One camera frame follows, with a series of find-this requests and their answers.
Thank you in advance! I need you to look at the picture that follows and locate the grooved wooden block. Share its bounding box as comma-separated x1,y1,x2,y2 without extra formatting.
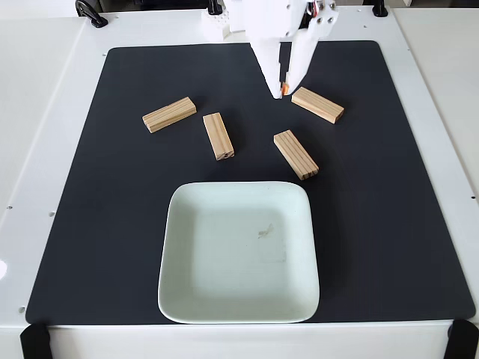
290,86,345,126
202,112,236,162
272,129,320,181
141,96,198,135

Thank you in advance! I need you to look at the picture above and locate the pale green square plate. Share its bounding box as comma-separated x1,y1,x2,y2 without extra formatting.
156,180,321,325

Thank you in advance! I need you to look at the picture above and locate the black rubber mat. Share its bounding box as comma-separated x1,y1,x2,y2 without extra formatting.
25,40,476,325

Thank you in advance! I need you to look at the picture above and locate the red white black servo cable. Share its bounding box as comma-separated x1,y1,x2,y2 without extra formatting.
305,0,325,18

